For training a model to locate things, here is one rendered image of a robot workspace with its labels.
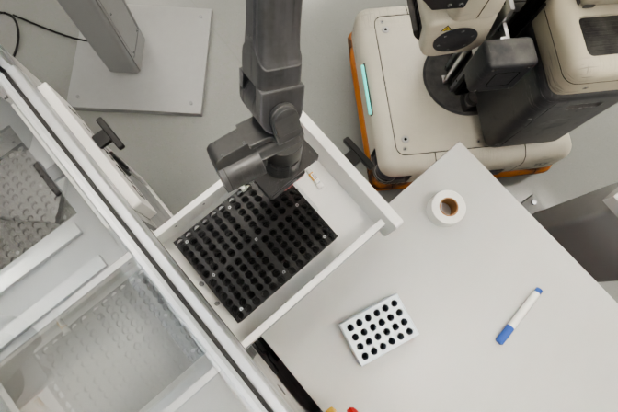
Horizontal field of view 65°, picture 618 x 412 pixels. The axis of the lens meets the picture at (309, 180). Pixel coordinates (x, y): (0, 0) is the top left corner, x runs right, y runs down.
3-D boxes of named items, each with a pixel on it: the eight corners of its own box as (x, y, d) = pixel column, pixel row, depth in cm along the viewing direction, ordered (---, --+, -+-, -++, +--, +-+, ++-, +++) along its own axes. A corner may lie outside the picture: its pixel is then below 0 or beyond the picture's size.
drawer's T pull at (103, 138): (102, 118, 87) (99, 114, 86) (126, 147, 86) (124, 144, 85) (85, 130, 87) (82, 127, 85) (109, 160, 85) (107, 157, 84)
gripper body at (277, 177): (243, 169, 75) (239, 153, 68) (291, 131, 77) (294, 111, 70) (269, 200, 74) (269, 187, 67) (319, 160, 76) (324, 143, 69)
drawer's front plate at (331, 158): (293, 123, 97) (293, 100, 87) (391, 231, 93) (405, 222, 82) (286, 128, 97) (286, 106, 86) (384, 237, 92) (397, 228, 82)
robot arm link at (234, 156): (297, 103, 57) (266, 69, 62) (208, 146, 54) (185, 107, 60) (313, 170, 66) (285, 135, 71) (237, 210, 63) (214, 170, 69)
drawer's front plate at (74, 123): (70, 105, 96) (43, 80, 86) (157, 213, 91) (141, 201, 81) (62, 110, 96) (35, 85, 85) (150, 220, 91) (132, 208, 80)
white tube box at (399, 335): (393, 293, 95) (397, 292, 92) (414, 333, 94) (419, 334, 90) (337, 324, 93) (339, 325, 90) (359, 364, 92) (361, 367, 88)
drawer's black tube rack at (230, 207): (273, 171, 93) (272, 162, 86) (334, 241, 90) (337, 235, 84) (180, 246, 88) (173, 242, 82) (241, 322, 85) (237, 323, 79)
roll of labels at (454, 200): (427, 191, 101) (432, 187, 97) (460, 196, 101) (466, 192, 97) (425, 224, 99) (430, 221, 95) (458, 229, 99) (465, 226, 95)
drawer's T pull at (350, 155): (347, 137, 89) (348, 134, 87) (374, 166, 87) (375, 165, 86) (332, 149, 88) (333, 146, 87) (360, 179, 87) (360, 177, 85)
